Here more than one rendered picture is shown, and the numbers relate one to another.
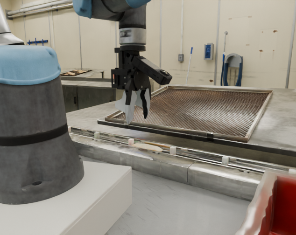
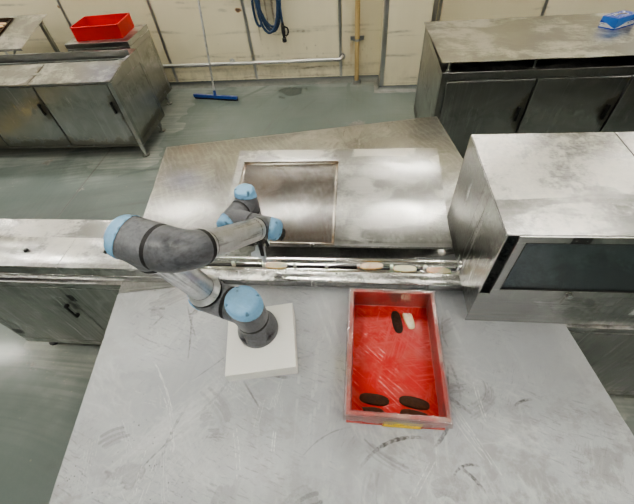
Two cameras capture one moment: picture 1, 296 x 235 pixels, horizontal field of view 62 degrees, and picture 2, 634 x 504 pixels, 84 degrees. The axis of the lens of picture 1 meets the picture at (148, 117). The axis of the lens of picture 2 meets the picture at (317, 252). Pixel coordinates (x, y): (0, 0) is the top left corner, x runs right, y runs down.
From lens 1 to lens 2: 1.06 m
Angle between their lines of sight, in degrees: 42
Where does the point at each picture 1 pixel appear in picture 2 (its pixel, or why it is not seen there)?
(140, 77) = not seen: hidden behind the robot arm
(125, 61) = not seen: hidden behind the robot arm
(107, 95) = (100, 95)
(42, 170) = (270, 331)
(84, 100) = (61, 107)
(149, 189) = (296, 299)
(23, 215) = (274, 349)
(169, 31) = not seen: outside the picture
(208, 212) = (328, 303)
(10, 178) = (261, 341)
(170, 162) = (300, 279)
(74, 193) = (282, 330)
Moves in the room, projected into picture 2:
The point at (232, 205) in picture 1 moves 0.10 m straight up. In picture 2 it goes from (336, 294) to (336, 280)
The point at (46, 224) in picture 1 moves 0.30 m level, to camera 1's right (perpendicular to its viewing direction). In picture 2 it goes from (287, 348) to (358, 312)
